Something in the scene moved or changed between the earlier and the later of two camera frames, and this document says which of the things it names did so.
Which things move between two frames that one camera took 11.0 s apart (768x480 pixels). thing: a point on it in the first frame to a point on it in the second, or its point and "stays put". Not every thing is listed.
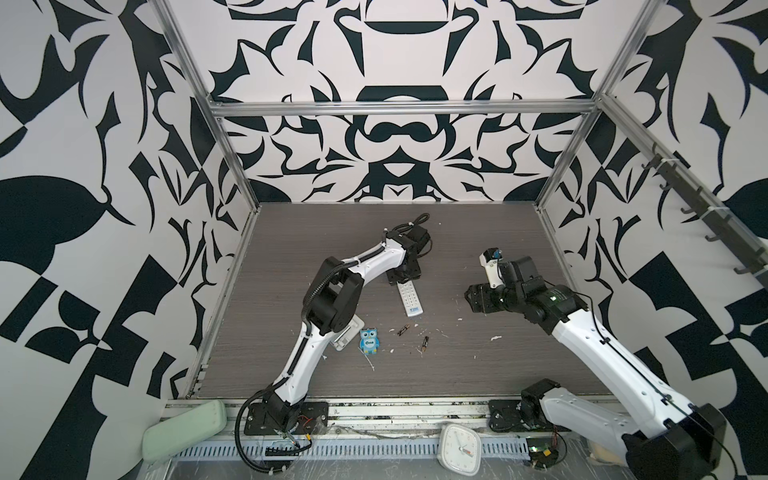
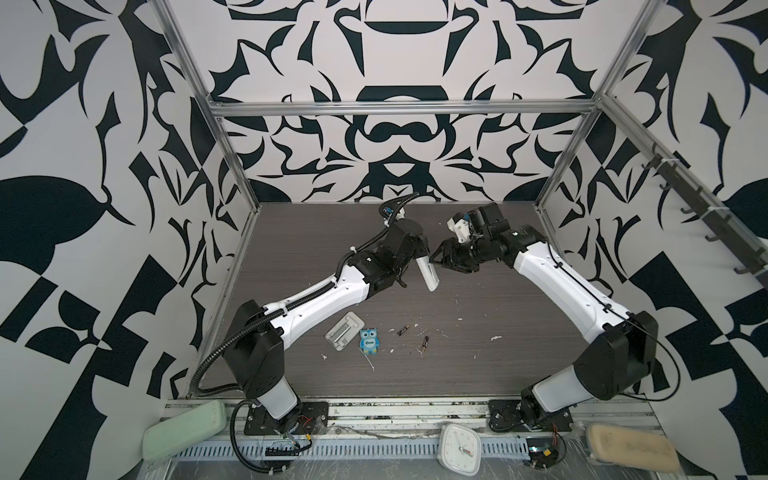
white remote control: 410,298 to 428,273
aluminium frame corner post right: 596,109 stays put
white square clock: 460,449 stays put
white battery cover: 345,340 stays put
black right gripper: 480,292 to 451,248
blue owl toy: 369,341 stays put
